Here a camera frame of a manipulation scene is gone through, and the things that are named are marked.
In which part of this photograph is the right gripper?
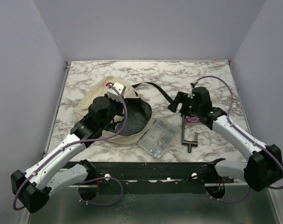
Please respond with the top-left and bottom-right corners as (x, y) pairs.
(168, 91), (201, 118)

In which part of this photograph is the purple treehouse book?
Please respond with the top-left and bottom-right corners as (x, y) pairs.
(186, 116), (201, 125)

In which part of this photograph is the cream canvas backpack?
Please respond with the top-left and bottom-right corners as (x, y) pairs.
(72, 75), (177, 146)

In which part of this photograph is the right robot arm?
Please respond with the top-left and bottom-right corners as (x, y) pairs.
(168, 87), (283, 191)

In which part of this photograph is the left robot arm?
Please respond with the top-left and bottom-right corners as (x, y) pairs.
(11, 95), (128, 213)

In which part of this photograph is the clear plastic parts box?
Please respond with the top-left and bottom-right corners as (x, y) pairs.
(138, 119), (179, 158)

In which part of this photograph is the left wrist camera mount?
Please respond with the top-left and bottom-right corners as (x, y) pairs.
(106, 82), (126, 102)

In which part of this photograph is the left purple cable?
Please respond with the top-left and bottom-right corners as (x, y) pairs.
(12, 84), (128, 211)

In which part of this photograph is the purple cable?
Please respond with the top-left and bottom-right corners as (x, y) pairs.
(194, 75), (283, 203)
(12, 84), (128, 211)

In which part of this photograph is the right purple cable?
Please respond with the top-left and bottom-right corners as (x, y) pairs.
(194, 75), (283, 203)

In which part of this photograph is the dark metal T-handle tool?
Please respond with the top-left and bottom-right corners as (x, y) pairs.
(180, 114), (199, 154)

